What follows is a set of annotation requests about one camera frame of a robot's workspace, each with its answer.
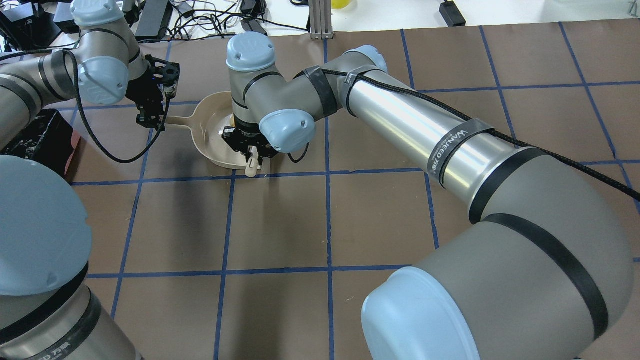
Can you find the black trash bag bin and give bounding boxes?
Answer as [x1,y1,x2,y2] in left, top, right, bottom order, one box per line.
[1,109,82,178]

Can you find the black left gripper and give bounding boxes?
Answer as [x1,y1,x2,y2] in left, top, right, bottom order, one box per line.
[126,55,171,133]

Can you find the black power brick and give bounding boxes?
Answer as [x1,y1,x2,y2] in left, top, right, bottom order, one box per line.
[240,18,269,37]

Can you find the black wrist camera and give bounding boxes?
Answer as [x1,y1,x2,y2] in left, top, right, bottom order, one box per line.
[145,54,181,100]

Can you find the aluminium frame post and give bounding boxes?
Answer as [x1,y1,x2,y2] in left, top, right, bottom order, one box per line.
[308,0,334,40]

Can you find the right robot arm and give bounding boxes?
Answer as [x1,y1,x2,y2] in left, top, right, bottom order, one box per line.
[221,32,639,360]

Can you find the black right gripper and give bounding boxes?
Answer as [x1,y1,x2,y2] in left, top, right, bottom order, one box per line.
[221,120,279,167]

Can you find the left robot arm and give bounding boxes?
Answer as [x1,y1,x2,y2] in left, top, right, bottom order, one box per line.
[0,0,179,360]

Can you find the beige plastic dustpan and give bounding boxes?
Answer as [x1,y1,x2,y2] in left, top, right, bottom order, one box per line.
[165,91,269,173]

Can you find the beige hand brush black bristles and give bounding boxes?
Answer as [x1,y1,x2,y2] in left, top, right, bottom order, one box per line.
[245,146,261,178]

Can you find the black power adapter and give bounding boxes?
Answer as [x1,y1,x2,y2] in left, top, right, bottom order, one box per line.
[438,0,467,28]

